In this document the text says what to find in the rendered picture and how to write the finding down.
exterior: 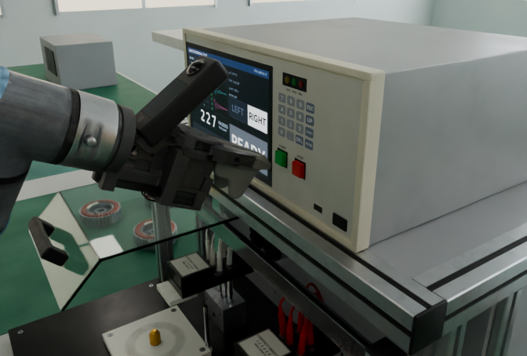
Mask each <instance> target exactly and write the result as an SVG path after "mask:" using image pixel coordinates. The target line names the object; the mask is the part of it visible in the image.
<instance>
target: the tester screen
mask: <svg viewBox="0 0 527 356"><path fill-rule="evenodd" d="M187 50H188V63H189V65H190V64H192V63H193V62H194V61H195V60H196V59H197V58H198V57H199V56H207V57H210V58H213V59H215V60H218V61H220V62H221V63H222V64H223V66H224V67H225V69H226V70H227V72H228V78H227V80H225V81H224V82H223V83H222V84H221V85H220V86H219V87H218V88H217V89H216V90H215V91H214V92H213V93H211V94H210V95H209V96H208V97H207V98H206V99H205V100H204V101H203V102H202V103H201V104H199V105H198V106H197V107H196V108H195V109H194V110H193V111H192V112H191V117H192V127H193V128H194V124H193V121H194V122H197V123H198V124H199V125H202V126H204V127H205V128H207V129H209V130H210V131H212V132H214V133H215V134H217V135H219V136H221V137H223V138H224V139H226V140H228V141H230V124H232V125H234V126H236V127H238V128H240V129H242V130H244V131H246V132H247V133H250V134H251V135H253V136H255V137H257V138H259V139H261V140H263V141H265V142H267V160H268V147H269V71H265V70H262V69H259V68H257V67H252V66H249V65H246V64H242V63H239V62H236V61H233V60H229V59H226V58H223V57H221V56H216V55H213V54H211V53H206V52H203V51H201V50H197V49H193V48H190V47H187ZM229 97H231V98H234V99H236V100H239V101H241V102H243V103H245V104H248V105H250V106H252V107H255V108H257V109H260V110H262V111H265V112H267V134H266V133H263V132H261V131H260V130H258V129H255V128H253V127H252V126H250V125H247V124H245V123H244V122H241V121H239V120H237V119H235V118H232V117H231V116H230V112H229ZM200 108H202V109H204V110H206V111H208V112H209V113H211V114H214V115H215V116H216V118H217V130H215V129H214V128H212V127H210V126H209V125H206V124H205V123H203V122H201V118H200ZM229 123H230V124H229ZM257 174H259V175H260V176H262V177H263V178H265V179H266V180H268V170H267V176H265V175H264V174H263V173H261V172H259V171H258V172H257Z"/></svg>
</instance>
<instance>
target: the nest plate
mask: <svg viewBox="0 0 527 356"><path fill-rule="evenodd" d="M152 329H157V330H158V331H159V332H160V336H161V343H160V344H159V345H158V346H151V345H150V338H149V333H150V332H151V330H152ZM102 336H103V340H104V342H105V344H106V346H107V349H108V350H109V352H110V355H111V356H212V352H211V350H210V349H209V348H208V347H206V346H205V342H204V340H203V339H202V338H201V337H200V336H199V334H198V333H197V331H196V330H195V329H194V327H193V326H192V324H191V323H190V322H189V321H188V320H187V318H186V317H185V315H184V314H183V312H182V311H181V310H180V308H179V307H178V306H177V305H176V306H173V307H170V308H168V309H165V310H163V311H159V312H158V313H155V314H152V315H150V316H147V317H145V318H141V319H140V320H137V321H134V322H131V323H129V324H127V325H123V326H122V327H119V328H116V329H113V330H111V331H109V332H106V333H103V334H102Z"/></svg>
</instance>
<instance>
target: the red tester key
mask: <svg viewBox="0 0 527 356"><path fill-rule="evenodd" d="M292 174H293V175H294V176H297V177H299V178H300V179H301V178H304V164H303V163H301V162H298V161H297V160H295V161H293V162H292Z"/></svg>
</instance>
